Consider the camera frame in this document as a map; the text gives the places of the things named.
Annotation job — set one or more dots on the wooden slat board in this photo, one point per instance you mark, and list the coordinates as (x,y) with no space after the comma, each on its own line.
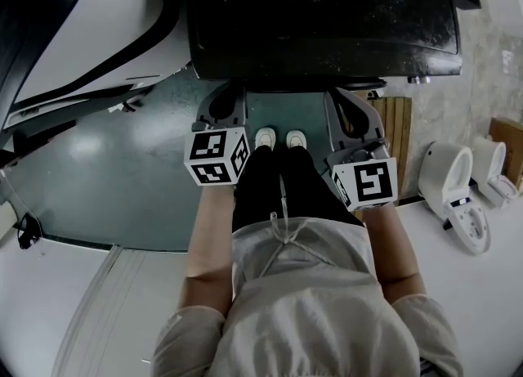
(398,142)

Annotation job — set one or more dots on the person's black trousers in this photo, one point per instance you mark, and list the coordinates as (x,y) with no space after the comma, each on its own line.
(261,187)

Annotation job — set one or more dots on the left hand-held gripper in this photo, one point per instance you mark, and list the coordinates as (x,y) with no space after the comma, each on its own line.
(212,154)

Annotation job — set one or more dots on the wooden crate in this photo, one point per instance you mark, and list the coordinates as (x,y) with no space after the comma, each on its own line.
(512,138)

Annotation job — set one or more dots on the person's white shoe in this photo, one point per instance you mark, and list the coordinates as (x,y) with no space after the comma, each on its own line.
(296,139)
(266,138)

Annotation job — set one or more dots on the person's white shirt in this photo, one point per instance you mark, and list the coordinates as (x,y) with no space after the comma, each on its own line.
(310,326)

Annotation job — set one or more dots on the person's right white shoe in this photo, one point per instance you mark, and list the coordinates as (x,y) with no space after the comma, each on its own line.
(296,139)

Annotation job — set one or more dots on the white and grey office printer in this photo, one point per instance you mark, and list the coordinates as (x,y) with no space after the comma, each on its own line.
(122,19)

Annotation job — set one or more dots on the person's left white shoe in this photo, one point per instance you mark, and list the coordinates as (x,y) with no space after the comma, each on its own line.
(266,138)

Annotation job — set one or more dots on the white cabinet with black taps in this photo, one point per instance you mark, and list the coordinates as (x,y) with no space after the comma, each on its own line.
(502,3)

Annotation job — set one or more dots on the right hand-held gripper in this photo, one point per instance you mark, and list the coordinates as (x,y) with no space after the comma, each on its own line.
(367,183)

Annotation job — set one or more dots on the white toilet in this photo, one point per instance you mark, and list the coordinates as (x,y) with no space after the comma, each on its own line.
(449,175)
(496,179)

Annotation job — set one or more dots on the person's left forearm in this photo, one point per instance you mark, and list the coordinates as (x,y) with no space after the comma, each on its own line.
(210,244)

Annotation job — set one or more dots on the large black tray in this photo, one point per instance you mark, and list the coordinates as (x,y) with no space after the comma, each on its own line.
(318,7)

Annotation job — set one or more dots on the person's right forearm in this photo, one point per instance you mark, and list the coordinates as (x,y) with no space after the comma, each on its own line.
(392,252)

